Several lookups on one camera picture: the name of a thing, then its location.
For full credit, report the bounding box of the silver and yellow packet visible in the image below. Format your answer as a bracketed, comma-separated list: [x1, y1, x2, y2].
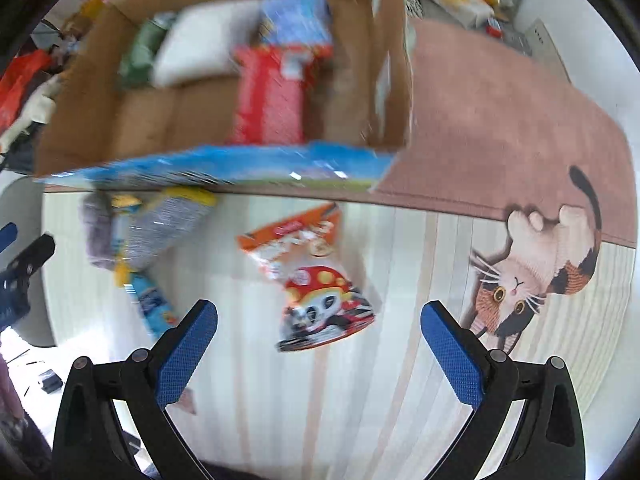
[111, 187, 219, 288]

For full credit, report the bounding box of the cardboard box with blue flap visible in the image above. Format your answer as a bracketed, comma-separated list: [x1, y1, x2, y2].
[33, 0, 417, 185]

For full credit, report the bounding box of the small black object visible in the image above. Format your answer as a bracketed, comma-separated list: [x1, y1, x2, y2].
[39, 369, 66, 395]

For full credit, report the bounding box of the white soft packet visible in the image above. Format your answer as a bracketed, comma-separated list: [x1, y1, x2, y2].
[150, 1, 261, 88]

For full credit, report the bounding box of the cat printed floor mat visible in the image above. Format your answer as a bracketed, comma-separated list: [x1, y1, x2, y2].
[41, 19, 630, 480]

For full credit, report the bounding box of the grey purple cloth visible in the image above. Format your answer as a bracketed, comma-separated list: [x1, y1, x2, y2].
[80, 194, 128, 268]

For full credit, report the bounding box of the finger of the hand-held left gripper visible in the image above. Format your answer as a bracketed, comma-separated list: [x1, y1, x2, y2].
[0, 233, 56, 332]
[0, 223, 19, 257]

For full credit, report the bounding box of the blue and yellow slim packet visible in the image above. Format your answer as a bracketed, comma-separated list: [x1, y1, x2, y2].
[122, 269, 179, 342]

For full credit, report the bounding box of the white plush toy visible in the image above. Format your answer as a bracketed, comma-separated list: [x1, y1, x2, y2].
[0, 76, 67, 152]

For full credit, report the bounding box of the blue printed packet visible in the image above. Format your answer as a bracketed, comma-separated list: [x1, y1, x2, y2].
[256, 0, 335, 51]

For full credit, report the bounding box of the orange cartoon snack packet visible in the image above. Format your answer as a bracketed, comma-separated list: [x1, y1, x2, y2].
[237, 202, 379, 354]

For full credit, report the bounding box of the orange plastic bag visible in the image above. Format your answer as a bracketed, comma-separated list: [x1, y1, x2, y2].
[0, 49, 54, 132]

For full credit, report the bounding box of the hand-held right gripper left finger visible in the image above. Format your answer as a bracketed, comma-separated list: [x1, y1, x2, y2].
[51, 299, 219, 480]

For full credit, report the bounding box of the dark printed clothing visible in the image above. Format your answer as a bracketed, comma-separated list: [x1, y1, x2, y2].
[0, 351, 54, 480]

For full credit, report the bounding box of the red printed packet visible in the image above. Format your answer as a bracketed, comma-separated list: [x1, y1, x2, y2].
[227, 44, 333, 146]

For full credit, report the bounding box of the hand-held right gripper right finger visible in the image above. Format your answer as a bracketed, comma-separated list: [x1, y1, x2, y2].
[420, 301, 587, 480]

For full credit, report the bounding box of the green packet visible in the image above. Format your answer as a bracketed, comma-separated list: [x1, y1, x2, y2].
[118, 16, 176, 92]

